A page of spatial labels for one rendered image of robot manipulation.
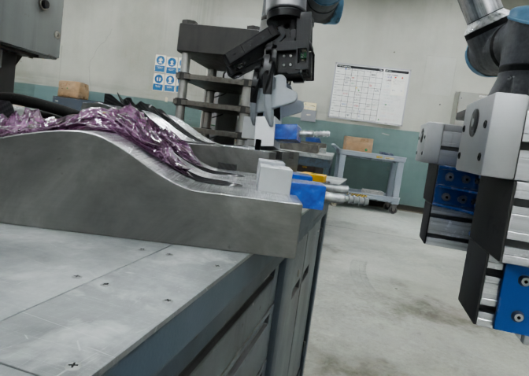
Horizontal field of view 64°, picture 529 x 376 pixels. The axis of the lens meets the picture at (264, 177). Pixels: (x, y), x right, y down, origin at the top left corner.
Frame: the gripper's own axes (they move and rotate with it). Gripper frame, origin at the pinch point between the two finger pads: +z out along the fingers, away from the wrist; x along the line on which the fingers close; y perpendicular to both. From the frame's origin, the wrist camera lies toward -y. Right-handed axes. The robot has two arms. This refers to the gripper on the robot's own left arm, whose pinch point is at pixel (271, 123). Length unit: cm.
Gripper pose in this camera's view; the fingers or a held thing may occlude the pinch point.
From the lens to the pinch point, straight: 78.4
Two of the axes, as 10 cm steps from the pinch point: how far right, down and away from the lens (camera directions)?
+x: 2.6, 0.8, 9.6
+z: -0.3, 10.0, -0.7
